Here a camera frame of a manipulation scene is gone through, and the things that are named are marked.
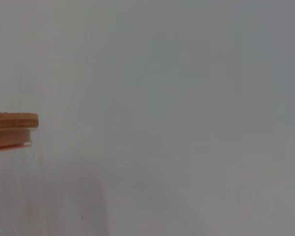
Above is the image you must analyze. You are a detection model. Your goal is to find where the glass water dispenser jar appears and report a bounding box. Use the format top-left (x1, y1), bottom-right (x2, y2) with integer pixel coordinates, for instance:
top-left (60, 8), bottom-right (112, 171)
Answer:
top-left (0, 127), bottom-right (50, 236)

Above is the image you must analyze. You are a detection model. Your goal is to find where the wooden jar lid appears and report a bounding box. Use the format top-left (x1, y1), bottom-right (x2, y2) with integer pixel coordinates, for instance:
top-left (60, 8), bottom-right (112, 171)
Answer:
top-left (0, 112), bottom-right (39, 151)

